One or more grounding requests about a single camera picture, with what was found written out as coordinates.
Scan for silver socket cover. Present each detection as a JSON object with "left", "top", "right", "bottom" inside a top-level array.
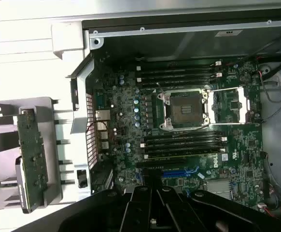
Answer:
[{"left": 208, "top": 86, "right": 252, "bottom": 125}]

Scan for open black PC case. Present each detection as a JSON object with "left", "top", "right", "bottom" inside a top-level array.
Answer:
[{"left": 50, "top": 18, "right": 281, "bottom": 227}]

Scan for RAM slot white clips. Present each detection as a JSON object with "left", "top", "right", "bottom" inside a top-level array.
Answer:
[
  {"left": 135, "top": 72, "right": 223, "bottom": 83},
  {"left": 135, "top": 60, "right": 223, "bottom": 72},
  {"left": 140, "top": 136, "right": 228, "bottom": 148}
]

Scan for silver chipset heatsink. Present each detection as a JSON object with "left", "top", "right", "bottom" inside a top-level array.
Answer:
[{"left": 206, "top": 179, "right": 231, "bottom": 194}]

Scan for silver disk bay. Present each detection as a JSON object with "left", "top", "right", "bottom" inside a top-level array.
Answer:
[{"left": 260, "top": 61, "right": 281, "bottom": 194}]

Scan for grey parts rack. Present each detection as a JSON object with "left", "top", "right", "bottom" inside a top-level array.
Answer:
[{"left": 0, "top": 96, "right": 64, "bottom": 214}]

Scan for long black expansion slot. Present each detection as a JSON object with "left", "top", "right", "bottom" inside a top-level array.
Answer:
[{"left": 136, "top": 160, "right": 187, "bottom": 170}]

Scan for blue expansion slot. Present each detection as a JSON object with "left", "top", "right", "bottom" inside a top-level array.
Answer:
[{"left": 161, "top": 170, "right": 188, "bottom": 180}]

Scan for labelled black RAM stick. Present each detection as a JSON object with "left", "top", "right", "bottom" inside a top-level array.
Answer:
[{"left": 144, "top": 148, "right": 226, "bottom": 162}]

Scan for CPU socket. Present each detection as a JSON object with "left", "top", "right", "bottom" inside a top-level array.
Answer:
[{"left": 156, "top": 88, "right": 210, "bottom": 131}]

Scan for green motherboard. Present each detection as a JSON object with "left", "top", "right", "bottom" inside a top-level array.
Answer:
[{"left": 93, "top": 58, "right": 265, "bottom": 211}]

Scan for silver port block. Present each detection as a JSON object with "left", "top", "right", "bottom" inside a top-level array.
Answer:
[{"left": 94, "top": 110, "right": 111, "bottom": 151}]

